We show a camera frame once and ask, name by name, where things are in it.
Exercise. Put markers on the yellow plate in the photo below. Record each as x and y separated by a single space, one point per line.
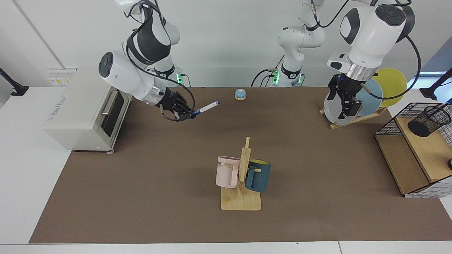
392 83

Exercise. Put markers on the wooden cup stand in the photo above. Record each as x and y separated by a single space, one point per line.
241 203

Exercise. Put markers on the dark blue cup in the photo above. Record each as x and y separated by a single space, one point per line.
259 178

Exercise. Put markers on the pale toaster oven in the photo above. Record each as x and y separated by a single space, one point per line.
77 116

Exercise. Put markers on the white wall socket panel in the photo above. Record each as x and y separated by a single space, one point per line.
60 76

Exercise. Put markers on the light blue plate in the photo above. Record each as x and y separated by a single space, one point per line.
370 98

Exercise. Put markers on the grey plate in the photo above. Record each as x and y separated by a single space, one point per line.
332 113

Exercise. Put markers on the pink cup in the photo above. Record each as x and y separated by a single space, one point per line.
226 173

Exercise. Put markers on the blue and white marker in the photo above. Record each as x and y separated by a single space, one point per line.
208 107

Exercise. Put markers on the brown table cloth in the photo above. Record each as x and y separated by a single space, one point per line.
159 183

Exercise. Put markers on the small blue round bell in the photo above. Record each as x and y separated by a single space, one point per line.
240 94

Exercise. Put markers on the black mesh pen holder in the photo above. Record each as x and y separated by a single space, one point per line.
423 125

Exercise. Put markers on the black clamp stand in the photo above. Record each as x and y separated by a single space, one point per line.
12 86
436 88

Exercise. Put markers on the wooden plate rack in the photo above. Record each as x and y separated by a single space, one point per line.
367 117

